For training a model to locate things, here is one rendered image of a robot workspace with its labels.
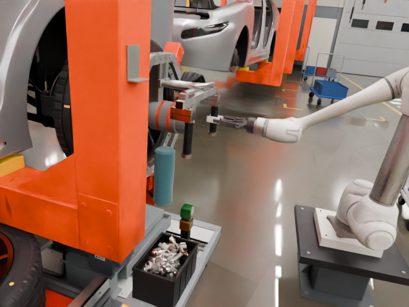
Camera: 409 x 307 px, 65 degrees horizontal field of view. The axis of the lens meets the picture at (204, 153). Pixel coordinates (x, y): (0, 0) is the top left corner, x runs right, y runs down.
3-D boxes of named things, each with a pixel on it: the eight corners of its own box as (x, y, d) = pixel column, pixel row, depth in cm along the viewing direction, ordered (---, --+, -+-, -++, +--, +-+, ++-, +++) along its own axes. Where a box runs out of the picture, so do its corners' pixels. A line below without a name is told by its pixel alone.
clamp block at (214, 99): (202, 101, 160) (203, 91, 158) (220, 104, 157) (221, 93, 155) (199, 103, 155) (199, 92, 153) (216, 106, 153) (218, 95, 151)
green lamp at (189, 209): (184, 212, 116) (184, 202, 114) (194, 214, 115) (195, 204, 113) (179, 217, 112) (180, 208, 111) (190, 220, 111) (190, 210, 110)
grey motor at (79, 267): (66, 254, 167) (61, 195, 154) (137, 279, 155) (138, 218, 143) (38, 278, 151) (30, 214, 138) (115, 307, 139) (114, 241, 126)
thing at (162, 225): (120, 212, 208) (120, 198, 204) (170, 226, 198) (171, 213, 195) (64, 259, 164) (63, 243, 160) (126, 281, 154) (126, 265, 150)
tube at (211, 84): (178, 81, 160) (179, 59, 156) (215, 88, 154) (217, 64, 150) (162, 86, 144) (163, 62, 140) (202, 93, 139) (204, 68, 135)
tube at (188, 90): (160, 87, 142) (160, 63, 138) (201, 94, 137) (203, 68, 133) (140, 93, 126) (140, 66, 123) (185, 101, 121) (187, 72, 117)
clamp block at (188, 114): (174, 116, 129) (174, 103, 127) (195, 120, 127) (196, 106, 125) (168, 119, 125) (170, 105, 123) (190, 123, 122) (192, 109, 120)
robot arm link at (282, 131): (263, 139, 146) (266, 139, 159) (298, 146, 142) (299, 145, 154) (268, 116, 145) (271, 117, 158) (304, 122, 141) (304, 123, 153)
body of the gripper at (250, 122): (252, 136, 150) (233, 132, 152) (255, 131, 157) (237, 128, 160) (254, 120, 147) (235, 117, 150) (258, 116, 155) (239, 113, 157)
